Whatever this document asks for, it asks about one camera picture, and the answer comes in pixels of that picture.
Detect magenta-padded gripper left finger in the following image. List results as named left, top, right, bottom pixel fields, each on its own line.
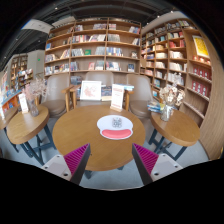
left=40, top=143, right=92, bottom=186

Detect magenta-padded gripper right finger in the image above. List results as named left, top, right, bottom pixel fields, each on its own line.
left=131, top=143, right=184, bottom=186

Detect transparent computer mouse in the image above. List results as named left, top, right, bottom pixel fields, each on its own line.
left=111, top=117, right=123, bottom=129

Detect white mouse pad red rest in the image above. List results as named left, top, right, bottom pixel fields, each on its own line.
left=96, top=114, right=134, bottom=141

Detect round wooden side table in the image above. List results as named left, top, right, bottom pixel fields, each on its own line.
left=147, top=109, right=201, bottom=162
left=0, top=106, right=19, bottom=131
left=6, top=104, right=56, bottom=166

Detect glass vase white dried flowers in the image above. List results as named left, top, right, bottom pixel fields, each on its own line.
left=158, top=73, right=186, bottom=123

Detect stack of blue books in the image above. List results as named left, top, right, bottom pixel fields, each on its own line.
left=146, top=100, right=164, bottom=114

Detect beige armchair wooden arms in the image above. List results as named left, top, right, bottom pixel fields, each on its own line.
left=40, top=73, right=75, bottom=118
left=69, top=70, right=115, bottom=108
left=123, top=73, right=156, bottom=119

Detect glass vase pink dried flowers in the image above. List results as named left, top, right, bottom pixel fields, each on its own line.
left=22, top=77, right=49, bottom=118

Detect small white table sign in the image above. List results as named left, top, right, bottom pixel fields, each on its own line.
left=17, top=92, right=30, bottom=115

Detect white framed picture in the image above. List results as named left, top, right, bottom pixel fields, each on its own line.
left=79, top=80, right=103, bottom=102

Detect white red standing sign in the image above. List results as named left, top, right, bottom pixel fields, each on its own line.
left=109, top=83, right=126, bottom=113

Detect colourful book display stand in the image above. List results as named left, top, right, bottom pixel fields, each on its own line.
left=0, top=69, right=23, bottom=114

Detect light blue flat book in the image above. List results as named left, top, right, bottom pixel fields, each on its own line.
left=123, top=83, right=135, bottom=92

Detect dark cover standing book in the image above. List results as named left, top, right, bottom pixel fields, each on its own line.
left=100, top=85, right=113, bottom=102

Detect curved wooden bookshelf yellow poster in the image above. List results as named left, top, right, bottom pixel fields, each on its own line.
left=139, top=19, right=224, bottom=161

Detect distant wooden bookshelf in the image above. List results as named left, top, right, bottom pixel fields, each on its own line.
left=9, top=54, right=34, bottom=89

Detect white hanging ceiling panel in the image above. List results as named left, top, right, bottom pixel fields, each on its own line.
left=21, top=18, right=54, bottom=34

